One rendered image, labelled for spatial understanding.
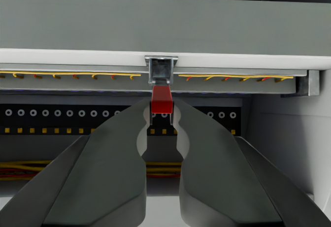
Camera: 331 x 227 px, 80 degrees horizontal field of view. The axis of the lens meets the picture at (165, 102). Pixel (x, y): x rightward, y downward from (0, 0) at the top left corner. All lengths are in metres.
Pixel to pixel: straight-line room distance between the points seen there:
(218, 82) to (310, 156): 0.14
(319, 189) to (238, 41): 0.20
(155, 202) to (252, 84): 0.17
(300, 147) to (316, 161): 0.03
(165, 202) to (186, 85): 0.13
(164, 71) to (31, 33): 0.11
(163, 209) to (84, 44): 0.19
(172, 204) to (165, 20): 0.19
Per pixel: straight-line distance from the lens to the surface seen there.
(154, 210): 0.25
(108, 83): 0.23
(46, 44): 0.18
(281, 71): 0.25
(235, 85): 0.24
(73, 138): 0.45
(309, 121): 0.30
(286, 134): 0.33
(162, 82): 0.16
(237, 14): 0.18
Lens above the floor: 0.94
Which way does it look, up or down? 19 degrees up
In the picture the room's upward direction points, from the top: 178 degrees counter-clockwise
